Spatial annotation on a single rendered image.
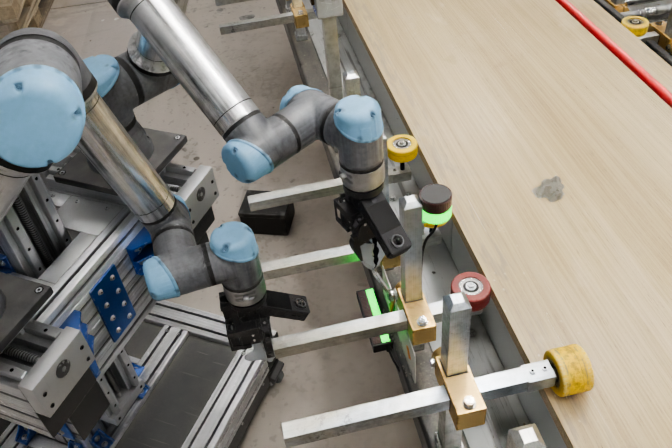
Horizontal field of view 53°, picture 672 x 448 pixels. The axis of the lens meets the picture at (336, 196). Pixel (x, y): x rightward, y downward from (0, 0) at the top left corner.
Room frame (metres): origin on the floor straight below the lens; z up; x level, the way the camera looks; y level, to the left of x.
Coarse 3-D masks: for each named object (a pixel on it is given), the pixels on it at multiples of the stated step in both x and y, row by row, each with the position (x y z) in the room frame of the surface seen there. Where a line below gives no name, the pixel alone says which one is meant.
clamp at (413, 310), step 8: (400, 288) 0.92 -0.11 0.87; (400, 296) 0.90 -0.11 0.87; (424, 296) 0.89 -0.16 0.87; (400, 304) 0.89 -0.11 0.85; (408, 304) 0.87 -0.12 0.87; (416, 304) 0.87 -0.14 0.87; (424, 304) 0.87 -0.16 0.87; (408, 312) 0.85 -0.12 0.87; (416, 312) 0.85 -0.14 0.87; (424, 312) 0.85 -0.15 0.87; (408, 320) 0.84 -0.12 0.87; (416, 320) 0.83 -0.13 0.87; (432, 320) 0.83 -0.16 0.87; (408, 328) 0.84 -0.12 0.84; (416, 328) 0.81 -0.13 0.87; (424, 328) 0.81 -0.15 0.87; (432, 328) 0.81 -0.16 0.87; (416, 336) 0.81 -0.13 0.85; (424, 336) 0.81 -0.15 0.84; (432, 336) 0.81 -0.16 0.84; (416, 344) 0.81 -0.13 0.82
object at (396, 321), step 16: (432, 304) 0.88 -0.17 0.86; (368, 320) 0.85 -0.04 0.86; (384, 320) 0.85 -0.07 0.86; (400, 320) 0.84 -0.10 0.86; (288, 336) 0.83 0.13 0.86; (304, 336) 0.83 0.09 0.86; (320, 336) 0.83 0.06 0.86; (336, 336) 0.82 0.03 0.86; (352, 336) 0.83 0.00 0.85; (368, 336) 0.83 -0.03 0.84; (288, 352) 0.81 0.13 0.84; (304, 352) 0.81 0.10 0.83
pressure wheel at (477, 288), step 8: (464, 272) 0.91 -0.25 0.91; (472, 272) 0.91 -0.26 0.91; (456, 280) 0.89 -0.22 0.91; (464, 280) 0.89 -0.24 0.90; (472, 280) 0.89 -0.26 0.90; (480, 280) 0.89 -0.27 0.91; (456, 288) 0.87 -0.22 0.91; (464, 288) 0.87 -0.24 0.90; (472, 288) 0.87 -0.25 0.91; (480, 288) 0.87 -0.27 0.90; (488, 288) 0.86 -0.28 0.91; (472, 296) 0.85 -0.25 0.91; (480, 296) 0.85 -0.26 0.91; (488, 296) 0.85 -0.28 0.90; (472, 304) 0.84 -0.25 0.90; (480, 304) 0.84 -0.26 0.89
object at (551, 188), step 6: (546, 180) 1.16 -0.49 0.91; (552, 180) 1.16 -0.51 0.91; (558, 180) 1.16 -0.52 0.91; (540, 186) 1.15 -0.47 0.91; (546, 186) 1.14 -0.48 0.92; (552, 186) 1.13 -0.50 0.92; (558, 186) 1.14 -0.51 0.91; (564, 186) 1.14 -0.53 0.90; (534, 192) 1.13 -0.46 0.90; (540, 192) 1.12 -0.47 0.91; (546, 192) 1.13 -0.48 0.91; (552, 192) 1.12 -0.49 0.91; (558, 192) 1.11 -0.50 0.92; (552, 198) 1.10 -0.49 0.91; (558, 198) 1.10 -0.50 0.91
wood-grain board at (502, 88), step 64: (384, 0) 2.21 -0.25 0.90; (448, 0) 2.16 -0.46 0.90; (512, 0) 2.11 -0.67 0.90; (576, 0) 2.06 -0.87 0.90; (384, 64) 1.78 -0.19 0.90; (448, 64) 1.74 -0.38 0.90; (512, 64) 1.70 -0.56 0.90; (576, 64) 1.66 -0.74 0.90; (640, 64) 1.62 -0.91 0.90; (448, 128) 1.42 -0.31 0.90; (512, 128) 1.39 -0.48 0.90; (576, 128) 1.36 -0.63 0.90; (640, 128) 1.33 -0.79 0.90; (512, 192) 1.14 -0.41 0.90; (576, 192) 1.12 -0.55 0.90; (640, 192) 1.10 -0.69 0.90; (512, 256) 0.95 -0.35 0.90; (576, 256) 0.93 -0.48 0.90; (640, 256) 0.91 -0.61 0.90; (512, 320) 0.78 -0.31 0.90; (576, 320) 0.77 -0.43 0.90; (640, 320) 0.75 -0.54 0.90; (640, 384) 0.62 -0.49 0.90
